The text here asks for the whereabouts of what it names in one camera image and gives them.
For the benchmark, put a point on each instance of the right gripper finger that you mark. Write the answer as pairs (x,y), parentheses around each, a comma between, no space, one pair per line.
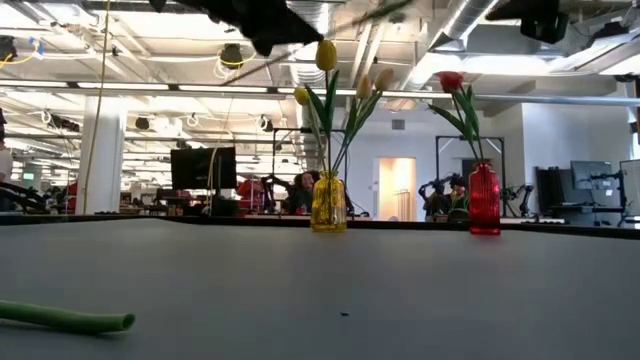
(505,10)

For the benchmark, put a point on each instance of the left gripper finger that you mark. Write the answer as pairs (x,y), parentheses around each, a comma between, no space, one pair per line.
(305,32)

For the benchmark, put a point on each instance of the yellow artificial tulip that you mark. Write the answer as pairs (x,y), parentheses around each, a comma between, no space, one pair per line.
(326,55)
(301,95)

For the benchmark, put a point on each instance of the white artificial tulip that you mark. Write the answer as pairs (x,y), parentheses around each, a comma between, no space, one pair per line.
(385,79)
(364,86)

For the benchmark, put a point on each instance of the dark red artificial tulip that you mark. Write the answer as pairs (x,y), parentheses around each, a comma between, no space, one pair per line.
(65,317)

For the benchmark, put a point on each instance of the monitor on arm mount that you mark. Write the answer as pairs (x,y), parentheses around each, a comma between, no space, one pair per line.
(590,175)

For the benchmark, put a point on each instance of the black background robot arm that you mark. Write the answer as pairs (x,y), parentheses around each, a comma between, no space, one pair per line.
(435,192)

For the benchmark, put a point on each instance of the yellow glass vase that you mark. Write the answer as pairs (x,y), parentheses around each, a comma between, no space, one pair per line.
(328,205)

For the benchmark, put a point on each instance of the red glass vase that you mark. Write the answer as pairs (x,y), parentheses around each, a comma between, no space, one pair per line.
(484,200)

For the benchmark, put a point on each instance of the black monitor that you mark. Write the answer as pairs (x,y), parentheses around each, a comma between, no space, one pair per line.
(202,167)

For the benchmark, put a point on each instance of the person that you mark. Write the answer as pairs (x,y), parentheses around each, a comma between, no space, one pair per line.
(305,190)

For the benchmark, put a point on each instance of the grey monitor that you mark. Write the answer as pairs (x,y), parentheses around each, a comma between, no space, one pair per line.
(631,187)

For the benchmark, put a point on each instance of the grey table mat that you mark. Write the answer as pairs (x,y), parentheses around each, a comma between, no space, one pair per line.
(350,280)

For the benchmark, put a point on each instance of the silver ventilation duct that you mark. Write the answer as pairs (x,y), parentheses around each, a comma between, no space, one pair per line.
(465,17)

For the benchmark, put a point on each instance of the black aluminium frame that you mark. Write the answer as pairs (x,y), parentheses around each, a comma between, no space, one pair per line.
(550,229)

